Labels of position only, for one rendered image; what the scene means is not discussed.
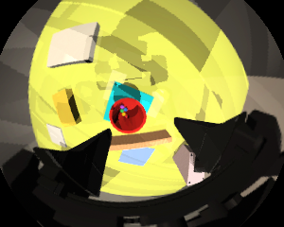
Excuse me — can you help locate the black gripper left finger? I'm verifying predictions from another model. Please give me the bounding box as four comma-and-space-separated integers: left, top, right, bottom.
32, 128, 112, 198

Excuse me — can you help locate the yellow rectangular block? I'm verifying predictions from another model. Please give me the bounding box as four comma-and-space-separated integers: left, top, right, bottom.
52, 88, 81, 128

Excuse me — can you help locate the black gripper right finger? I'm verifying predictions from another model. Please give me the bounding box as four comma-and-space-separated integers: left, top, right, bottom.
173, 113, 247, 173

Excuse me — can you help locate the orange flat bar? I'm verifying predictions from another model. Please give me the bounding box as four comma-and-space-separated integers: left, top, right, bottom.
109, 130, 172, 151

